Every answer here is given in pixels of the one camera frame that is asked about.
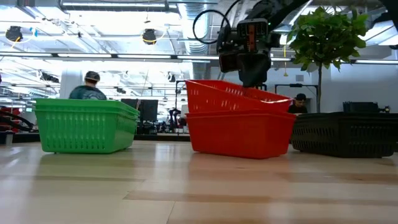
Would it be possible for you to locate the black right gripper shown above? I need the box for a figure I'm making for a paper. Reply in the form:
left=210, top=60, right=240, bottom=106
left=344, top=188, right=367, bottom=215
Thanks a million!
left=236, top=17, right=272, bottom=88

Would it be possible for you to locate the red plastic basket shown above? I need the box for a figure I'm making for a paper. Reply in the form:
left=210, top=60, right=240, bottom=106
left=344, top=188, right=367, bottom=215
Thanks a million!
left=184, top=78, right=294, bottom=114
left=185, top=108, right=297, bottom=117

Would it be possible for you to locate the black plastic basket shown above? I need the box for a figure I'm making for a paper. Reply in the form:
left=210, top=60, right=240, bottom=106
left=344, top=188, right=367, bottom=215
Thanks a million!
left=290, top=111, right=398, bottom=121
left=290, top=115, right=398, bottom=159

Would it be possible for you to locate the green plastic basket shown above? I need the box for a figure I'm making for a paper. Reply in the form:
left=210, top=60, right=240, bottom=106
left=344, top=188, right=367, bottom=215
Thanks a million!
left=34, top=103, right=141, bottom=118
left=33, top=98, right=141, bottom=113
left=34, top=108, right=141, bottom=155

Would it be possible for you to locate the person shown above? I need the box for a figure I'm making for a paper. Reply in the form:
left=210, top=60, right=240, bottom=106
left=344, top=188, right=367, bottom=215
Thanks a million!
left=287, top=93, right=309, bottom=114
left=68, top=70, right=108, bottom=101

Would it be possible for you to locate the red basket with white print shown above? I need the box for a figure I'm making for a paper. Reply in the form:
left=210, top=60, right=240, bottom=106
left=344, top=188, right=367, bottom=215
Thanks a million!
left=185, top=112, right=297, bottom=161

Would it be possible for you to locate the green leafy tree plant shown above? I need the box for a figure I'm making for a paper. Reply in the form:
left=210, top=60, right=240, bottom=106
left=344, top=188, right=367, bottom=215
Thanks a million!
left=287, top=5, right=369, bottom=114

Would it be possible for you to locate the black ceiling-hung device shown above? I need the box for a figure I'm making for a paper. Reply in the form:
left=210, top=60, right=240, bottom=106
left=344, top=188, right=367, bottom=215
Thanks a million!
left=5, top=25, right=24, bottom=43
left=142, top=28, right=157, bottom=45

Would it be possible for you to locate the black computer monitor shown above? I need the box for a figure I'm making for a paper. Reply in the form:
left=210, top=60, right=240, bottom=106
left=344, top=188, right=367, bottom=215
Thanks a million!
left=121, top=98, right=160, bottom=123

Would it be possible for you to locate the black flat device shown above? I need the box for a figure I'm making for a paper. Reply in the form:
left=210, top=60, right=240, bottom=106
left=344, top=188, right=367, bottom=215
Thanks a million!
left=342, top=101, right=391, bottom=114

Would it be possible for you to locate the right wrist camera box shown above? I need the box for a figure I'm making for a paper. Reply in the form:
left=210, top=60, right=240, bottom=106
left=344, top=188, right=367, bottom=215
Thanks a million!
left=218, top=50, right=241, bottom=74

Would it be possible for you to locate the silver ventilation duct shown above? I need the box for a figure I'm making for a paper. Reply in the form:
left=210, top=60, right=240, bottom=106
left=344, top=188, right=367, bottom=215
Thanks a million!
left=181, top=2, right=214, bottom=80

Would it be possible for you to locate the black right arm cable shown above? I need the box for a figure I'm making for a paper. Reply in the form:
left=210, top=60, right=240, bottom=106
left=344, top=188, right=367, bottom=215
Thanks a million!
left=192, top=0, right=242, bottom=46

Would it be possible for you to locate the black metal table frame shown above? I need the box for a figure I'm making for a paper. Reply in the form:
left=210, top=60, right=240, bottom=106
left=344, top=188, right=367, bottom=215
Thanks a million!
left=12, top=132, right=191, bottom=142

